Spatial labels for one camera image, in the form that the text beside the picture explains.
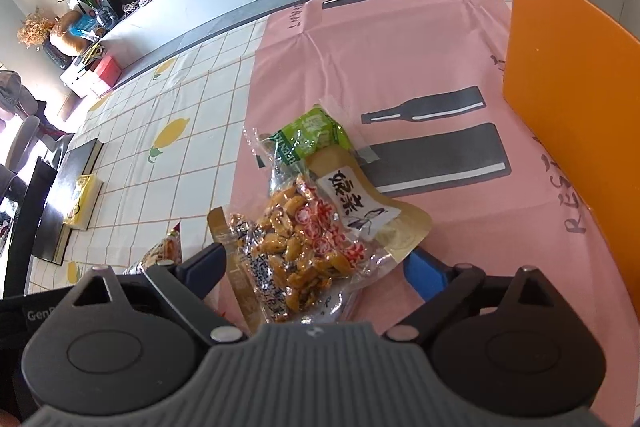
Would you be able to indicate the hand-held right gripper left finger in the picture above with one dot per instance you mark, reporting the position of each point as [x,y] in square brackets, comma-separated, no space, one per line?
[205,267]

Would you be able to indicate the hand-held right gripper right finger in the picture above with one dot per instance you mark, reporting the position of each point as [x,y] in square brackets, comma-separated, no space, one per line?
[425,274]

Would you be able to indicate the clear peanut packet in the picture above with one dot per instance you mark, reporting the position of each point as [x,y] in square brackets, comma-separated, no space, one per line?
[300,247]

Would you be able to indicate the orange cardboard box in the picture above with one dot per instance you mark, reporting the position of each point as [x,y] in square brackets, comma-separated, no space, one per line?
[560,82]

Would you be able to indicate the red snack packet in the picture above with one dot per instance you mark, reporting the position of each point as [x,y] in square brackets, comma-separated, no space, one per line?
[160,254]

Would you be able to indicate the beige pouch with white label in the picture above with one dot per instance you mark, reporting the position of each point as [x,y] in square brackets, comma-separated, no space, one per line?
[400,222]

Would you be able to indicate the black side table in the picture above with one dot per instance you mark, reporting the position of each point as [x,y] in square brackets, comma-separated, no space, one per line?
[30,217]

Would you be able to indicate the yellow tissue pack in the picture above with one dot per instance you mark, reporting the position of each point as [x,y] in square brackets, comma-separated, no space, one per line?
[85,202]

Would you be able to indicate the black book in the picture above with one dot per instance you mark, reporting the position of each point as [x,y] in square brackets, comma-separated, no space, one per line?
[65,187]

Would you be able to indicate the green snack packet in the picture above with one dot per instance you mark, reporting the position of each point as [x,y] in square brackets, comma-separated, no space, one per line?
[315,132]

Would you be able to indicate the white chair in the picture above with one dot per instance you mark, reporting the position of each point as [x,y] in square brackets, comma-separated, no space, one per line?
[22,137]

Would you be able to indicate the red storage box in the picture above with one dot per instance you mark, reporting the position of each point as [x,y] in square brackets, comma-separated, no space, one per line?
[107,74]

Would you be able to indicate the pink cloth on rack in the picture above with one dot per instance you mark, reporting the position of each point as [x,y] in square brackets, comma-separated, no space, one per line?
[12,92]

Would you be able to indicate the white storage box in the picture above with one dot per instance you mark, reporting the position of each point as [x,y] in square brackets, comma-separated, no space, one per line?
[75,79]

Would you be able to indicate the pink printed table mat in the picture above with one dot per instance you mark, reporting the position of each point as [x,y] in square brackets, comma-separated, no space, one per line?
[400,47]

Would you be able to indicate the round yellow vase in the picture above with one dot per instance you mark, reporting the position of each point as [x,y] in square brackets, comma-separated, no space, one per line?
[67,39]

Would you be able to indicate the blue packet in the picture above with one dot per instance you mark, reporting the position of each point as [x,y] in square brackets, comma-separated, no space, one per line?
[86,24]

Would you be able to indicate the dried yellow flowers in vase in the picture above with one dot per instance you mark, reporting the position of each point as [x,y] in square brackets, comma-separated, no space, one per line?
[35,32]

